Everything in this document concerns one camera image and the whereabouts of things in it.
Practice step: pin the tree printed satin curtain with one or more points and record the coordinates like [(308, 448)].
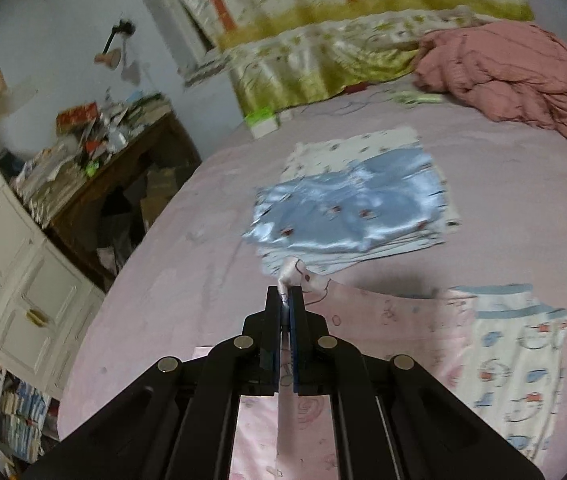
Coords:
[(313, 35)]

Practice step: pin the white panelled cabinet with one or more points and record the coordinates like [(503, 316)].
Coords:
[(8, 260)]

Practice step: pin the white window frame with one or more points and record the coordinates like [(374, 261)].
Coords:
[(198, 67)]

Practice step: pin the pile of papers and clutter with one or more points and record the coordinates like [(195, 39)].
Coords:
[(63, 170)]

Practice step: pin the green and white box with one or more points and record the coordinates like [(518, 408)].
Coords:
[(263, 125)]

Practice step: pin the pink printed pants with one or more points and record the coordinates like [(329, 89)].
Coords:
[(388, 320)]

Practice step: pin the pink wall lamp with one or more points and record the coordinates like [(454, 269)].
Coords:
[(110, 57)]

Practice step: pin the folded white printed clothes pile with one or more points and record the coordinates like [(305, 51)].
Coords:
[(343, 147)]

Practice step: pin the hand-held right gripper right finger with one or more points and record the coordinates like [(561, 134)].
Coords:
[(297, 350)]

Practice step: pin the white printed pants blue waistband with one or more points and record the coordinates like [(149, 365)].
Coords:
[(513, 360)]

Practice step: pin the small green packet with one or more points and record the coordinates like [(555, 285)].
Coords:
[(418, 97)]

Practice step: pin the pink bed sheet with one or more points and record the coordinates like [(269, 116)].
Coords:
[(188, 285)]

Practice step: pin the bookshelf with books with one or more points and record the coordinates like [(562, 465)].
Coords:
[(13, 410)]

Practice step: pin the dark wooden side cabinet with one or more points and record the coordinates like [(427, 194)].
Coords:
[(163, 130)]

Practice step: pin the pink quilt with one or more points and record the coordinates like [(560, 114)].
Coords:
[(503, 70)]

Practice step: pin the folded blue satin pants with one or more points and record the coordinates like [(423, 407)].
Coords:
[(343, 210)]

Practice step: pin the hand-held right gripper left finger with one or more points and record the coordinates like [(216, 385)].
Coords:
[(273, 340)]

